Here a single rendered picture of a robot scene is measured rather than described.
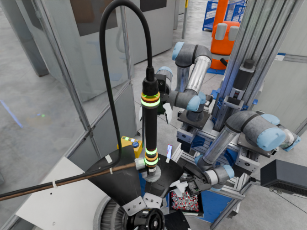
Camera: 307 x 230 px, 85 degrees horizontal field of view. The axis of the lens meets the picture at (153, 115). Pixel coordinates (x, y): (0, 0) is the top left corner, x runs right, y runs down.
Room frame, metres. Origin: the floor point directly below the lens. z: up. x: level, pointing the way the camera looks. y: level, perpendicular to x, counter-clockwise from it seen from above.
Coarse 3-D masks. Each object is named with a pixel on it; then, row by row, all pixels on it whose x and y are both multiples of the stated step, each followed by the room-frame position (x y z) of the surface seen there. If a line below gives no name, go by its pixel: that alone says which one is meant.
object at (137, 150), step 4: (124, 136) 0.81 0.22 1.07; (124, 140) 0.78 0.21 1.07; (124, 144) 0.74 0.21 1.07; (128, 144) 0.74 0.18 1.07; (140, 144) 0.74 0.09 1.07; (136, 148) 0.71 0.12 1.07; (140, 148) 0.73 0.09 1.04; (136, 152) 0.68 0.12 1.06; (140, 152) 0.72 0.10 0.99; (136, 156) 0.68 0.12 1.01
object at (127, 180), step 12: (132, 156) 0.42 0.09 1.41; (132, 168) 0.38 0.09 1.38; (96, 180) 0.32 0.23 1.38; (108, 180) 0.33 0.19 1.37; (120, 180) 0.33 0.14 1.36; (132, 180) 0.34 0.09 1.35; (108, 192) 0.30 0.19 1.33; (120, 192) 0.30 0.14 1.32; (132, 192) 0.31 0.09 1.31; (120, 204) 0.27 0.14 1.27
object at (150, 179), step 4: (136, 160) 0.31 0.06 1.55; (144, 160) 0.32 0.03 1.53; (136, 164) 0.30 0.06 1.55; (140, 164) 0.30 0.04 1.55; (144, 164) 0.30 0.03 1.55; (136, 168) 0.29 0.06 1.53; (140, 168) 0.29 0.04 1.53; (144, 168) 0.29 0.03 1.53; (156, 168) 0.33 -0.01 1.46; (140, 172) 0.28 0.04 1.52; (144, 172) 0.29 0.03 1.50; (156, 172) 0.31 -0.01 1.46; (160, 172) 0.31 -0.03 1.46; (144, 176) 0.29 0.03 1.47; (148, 176) 0.30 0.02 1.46; (152, 176) 0.30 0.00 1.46; (156, 176) 0.30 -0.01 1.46; (148, 180) 0.28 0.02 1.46; (152, 180) 0.28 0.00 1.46; (156, 180) 0.29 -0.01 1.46
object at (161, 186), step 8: (160, 168) 0.48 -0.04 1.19; (168, 168) 0.49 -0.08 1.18; (176, 168) 0.50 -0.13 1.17; (160, 176) 0.44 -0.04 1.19; (168, 176) 0.44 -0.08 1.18; (176, 176) 0.45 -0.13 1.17; (152, 184) 0.39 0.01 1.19; (160, 184) 0.39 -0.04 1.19; (168, 184) 0.40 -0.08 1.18; (152, 192) 0.35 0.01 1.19; (160, 192) 0.36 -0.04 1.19; (168, 192) 0.36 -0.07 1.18
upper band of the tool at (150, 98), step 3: (141, 93) 0.32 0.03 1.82; (159, 93) 0.32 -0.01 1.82; (141, 96) 0.31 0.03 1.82; (144, 96) 0.33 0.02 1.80; (147, 96) 0.34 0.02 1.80; (150, 96) 0.34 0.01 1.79; (153, 96) 0.34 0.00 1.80; (156, 96) 0.33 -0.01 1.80; (144, 99) 0.30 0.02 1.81; (147, 99) 0.30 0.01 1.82; (150, 99) 0.29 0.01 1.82; (153, 99) 0.30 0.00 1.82; (144, 102) 0.30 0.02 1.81; (153, 105) 0.30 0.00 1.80; (147, 108) 0.30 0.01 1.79
